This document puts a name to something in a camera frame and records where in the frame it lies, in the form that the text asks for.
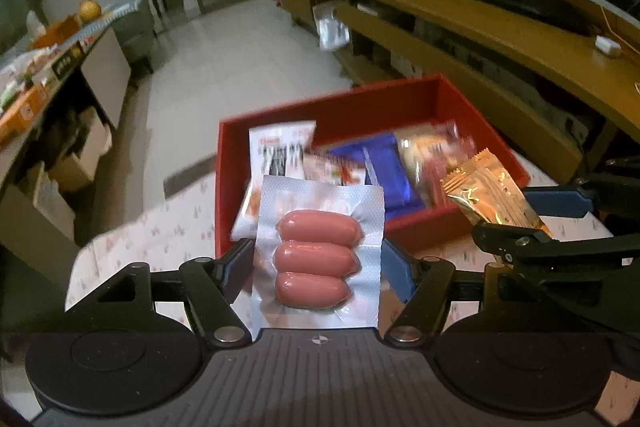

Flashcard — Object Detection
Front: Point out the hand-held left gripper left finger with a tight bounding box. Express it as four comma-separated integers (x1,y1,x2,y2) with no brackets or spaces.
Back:
65,237,257,349

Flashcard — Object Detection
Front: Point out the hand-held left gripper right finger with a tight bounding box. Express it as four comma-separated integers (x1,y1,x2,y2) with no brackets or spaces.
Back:
382,238,543,349

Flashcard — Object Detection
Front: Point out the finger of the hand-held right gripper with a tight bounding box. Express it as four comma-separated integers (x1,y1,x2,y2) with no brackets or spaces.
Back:
472,221,640,338
522,157,640,218

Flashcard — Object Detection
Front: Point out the gold foil packet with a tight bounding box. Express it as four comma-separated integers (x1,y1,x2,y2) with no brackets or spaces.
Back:
440,147,556,240

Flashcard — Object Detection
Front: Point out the vacuum sausage pack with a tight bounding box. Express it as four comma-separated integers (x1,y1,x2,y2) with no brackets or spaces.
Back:
250,174,386,341

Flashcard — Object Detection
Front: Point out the red cake packet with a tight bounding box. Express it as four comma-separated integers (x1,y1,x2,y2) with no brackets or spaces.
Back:
417,157,455,210

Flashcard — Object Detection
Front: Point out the purple wafer packet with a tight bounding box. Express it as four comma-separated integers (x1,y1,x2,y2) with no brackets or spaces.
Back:
330,132,422,214

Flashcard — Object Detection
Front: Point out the white green wafer packet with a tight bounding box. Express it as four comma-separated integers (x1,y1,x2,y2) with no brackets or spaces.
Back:
302,152,369,188

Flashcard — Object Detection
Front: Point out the white snack packet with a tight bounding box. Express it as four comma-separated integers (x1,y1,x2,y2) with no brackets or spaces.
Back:
248,121,317,180

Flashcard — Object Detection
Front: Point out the red cardboard box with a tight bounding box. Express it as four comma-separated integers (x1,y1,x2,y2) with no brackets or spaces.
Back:
215,74,531,260

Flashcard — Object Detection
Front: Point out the cherry print tablecloth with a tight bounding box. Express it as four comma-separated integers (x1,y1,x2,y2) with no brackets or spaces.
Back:
65,142,640,427

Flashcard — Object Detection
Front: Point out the clear wrapped pastry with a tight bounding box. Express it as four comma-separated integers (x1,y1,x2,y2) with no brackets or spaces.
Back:
394,121,476,168

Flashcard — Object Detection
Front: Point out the small white device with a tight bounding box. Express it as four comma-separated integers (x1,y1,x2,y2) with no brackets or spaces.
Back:
595,36,624,57

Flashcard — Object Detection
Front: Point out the white cardboard box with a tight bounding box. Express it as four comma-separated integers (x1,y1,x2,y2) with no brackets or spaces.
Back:
50,107,114,184
32,162,77,238

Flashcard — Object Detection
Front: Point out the wooden television stand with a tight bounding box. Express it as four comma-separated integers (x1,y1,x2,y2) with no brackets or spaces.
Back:
275,0,640,188

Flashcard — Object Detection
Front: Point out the dark side table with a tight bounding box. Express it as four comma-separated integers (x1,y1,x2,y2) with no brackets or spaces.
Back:
0,14,134,268

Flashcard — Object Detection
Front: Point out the white plastic bag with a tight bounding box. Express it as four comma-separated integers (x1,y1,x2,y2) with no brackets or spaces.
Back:
312,2,351,52

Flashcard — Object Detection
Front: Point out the pile of snack packets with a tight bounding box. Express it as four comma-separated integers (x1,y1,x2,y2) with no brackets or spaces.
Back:
0,14,103,142

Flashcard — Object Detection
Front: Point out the orange fruit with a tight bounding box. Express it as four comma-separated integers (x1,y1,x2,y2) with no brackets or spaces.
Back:
77,0,104,22

